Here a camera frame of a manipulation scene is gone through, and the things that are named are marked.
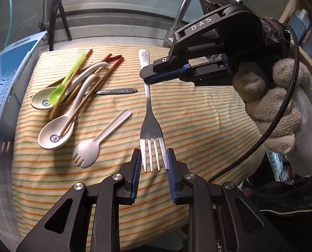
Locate metal spoon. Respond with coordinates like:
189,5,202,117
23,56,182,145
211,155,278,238
85,87,139,95

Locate green plastic spoon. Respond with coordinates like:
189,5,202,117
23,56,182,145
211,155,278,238
50,53,86,103

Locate dark cloth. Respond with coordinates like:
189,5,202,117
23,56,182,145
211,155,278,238
240,173,312,252

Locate blue patterned dishes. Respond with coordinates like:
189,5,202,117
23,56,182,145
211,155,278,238
267,151,294,184

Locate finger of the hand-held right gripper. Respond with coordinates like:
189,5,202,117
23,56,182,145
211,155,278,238
149,64,192,85
139,56,184,80

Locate white ceramic spoon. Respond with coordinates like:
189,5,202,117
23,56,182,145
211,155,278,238
38,74,99,150
30,62,109,110

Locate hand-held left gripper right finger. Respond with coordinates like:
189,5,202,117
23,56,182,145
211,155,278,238
166,148,293,252

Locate white plastic spork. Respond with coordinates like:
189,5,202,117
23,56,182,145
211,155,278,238
73,109,132,168

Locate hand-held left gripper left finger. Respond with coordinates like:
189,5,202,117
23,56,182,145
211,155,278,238
16,148,142,252

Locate person's right hand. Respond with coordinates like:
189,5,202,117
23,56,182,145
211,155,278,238
233,58,312,176

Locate striped yellow cloth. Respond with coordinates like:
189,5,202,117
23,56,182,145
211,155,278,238
12,45,267,251

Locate blue plastic basket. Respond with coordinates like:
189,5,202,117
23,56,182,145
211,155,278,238
0,31,48,172

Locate black tripod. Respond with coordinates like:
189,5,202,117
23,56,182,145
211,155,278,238
39,0,73,51

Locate metal fork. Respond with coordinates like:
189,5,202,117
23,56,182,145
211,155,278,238
138,49,168,173

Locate wooden shelf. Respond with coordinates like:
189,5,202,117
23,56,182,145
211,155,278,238
278,0,312,74

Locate black braided cable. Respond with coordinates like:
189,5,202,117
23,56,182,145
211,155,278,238
207,25,300,183

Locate chrome faucet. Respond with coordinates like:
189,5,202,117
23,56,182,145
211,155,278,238
161,0,234,48

